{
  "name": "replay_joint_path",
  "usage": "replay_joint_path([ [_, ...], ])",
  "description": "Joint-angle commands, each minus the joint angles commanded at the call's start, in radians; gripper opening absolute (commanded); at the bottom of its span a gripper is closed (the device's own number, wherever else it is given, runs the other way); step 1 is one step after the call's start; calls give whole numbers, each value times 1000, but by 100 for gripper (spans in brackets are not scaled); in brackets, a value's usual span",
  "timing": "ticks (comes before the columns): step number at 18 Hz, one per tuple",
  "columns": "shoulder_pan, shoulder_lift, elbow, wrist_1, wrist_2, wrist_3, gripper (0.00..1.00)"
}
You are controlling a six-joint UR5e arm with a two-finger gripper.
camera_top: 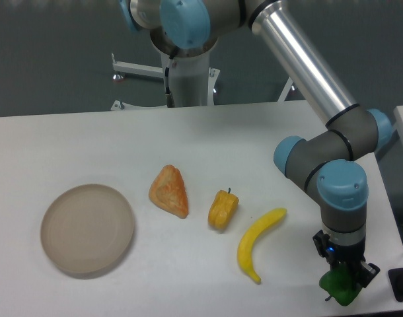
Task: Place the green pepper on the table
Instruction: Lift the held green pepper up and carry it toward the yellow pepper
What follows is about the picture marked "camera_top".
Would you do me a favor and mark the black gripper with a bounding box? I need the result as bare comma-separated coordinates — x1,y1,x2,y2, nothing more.
312,230,381,288

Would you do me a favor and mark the green toy pepper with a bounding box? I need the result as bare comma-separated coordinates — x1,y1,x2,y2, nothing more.
319,264,362,306

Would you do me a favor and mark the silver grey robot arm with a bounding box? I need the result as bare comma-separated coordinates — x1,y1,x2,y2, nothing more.
120,1,392,289

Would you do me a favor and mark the yellow toy pepper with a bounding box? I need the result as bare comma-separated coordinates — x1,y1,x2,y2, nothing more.
207,188,239,230

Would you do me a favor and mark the black device at right edge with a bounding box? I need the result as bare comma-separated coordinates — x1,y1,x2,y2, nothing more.
388,268,403,302

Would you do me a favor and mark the yellow toy banana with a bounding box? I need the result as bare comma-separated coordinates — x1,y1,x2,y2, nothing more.
237,207,287,285

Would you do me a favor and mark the orange toy pastry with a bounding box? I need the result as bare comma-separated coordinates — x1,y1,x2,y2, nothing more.
149,165,189,219

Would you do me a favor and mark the beige round plate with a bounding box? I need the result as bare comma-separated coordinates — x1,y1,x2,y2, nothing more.
40,184,135,279

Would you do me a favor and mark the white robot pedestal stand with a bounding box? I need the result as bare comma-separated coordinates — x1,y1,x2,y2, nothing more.
111,52,300,108

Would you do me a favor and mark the black cable on pedestal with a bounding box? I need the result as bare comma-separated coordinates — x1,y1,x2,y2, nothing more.
164,46,181,108

